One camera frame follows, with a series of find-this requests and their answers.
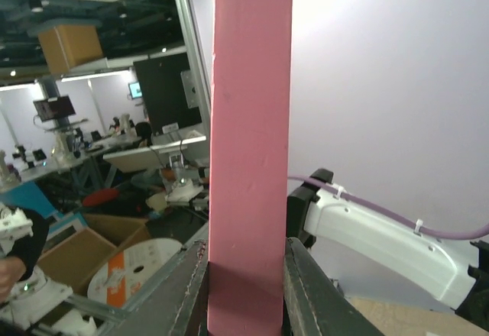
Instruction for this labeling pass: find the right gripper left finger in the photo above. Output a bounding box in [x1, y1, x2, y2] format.
[102, 240, 209, 336]

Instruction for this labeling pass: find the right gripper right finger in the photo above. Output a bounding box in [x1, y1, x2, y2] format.
[283, 237, 382, 336]

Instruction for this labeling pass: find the pink picture frame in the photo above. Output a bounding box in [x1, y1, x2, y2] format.
[208, 0, 293, 335]

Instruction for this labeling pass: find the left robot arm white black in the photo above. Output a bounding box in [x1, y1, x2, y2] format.
[287, 169, 488, 328]

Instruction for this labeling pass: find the open cardboard box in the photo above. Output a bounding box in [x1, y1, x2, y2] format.
[38, 214, 151, 296]

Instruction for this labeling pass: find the cardboard box on shelf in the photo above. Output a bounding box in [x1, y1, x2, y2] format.
[37, 24, 104, 76]

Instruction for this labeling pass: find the white cable spool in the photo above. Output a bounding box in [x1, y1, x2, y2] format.
[87, 238, 183, 308]

